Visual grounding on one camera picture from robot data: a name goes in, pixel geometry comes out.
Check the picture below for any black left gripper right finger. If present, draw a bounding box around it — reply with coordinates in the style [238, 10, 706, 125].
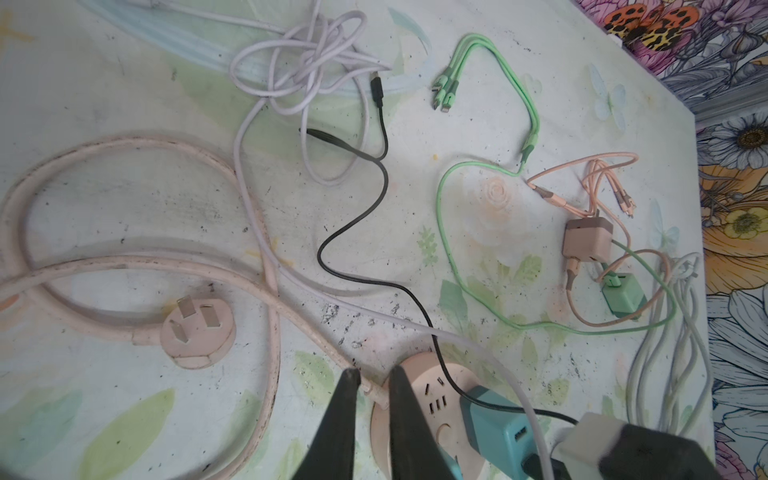
[389, 366, 454, 480]

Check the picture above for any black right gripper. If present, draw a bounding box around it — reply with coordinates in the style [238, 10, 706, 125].
[551, 423, 720, 479]

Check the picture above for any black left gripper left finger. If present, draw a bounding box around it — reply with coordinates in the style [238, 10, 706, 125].
[293, 368, 361, 480]

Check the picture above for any teal charger plug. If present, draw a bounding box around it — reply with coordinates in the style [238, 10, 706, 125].
[460, 398, 537, 479]

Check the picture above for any green charger plug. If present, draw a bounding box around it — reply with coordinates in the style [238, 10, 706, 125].
[601, 273, 647, 318]

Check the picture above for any black thin cable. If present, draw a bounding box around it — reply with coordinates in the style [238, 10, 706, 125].
[298, 71, 580, 426]

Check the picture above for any white lilac cable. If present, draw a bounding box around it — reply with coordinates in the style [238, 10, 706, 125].
[122, 0, 556, 480]

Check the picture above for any pink brown charger plug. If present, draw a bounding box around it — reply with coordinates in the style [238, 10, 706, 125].
[562, 217, 613, 263]

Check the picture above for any round pink power socket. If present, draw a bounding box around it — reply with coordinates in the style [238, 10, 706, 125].
[370, 352, 487, 479]

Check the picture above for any grey white coiled cable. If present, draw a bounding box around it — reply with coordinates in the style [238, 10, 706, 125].
[623, 251, 715, 436]

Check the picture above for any green multi-head charging cable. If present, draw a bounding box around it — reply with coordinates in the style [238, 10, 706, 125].
[430, 32, 679, 335]

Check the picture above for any beige coiled cable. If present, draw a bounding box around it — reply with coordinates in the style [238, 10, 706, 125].
[0, 134, 391, 480]

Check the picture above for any pink multi-head charging cable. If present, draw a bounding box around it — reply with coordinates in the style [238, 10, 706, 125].
[525, 151, 673, 328]

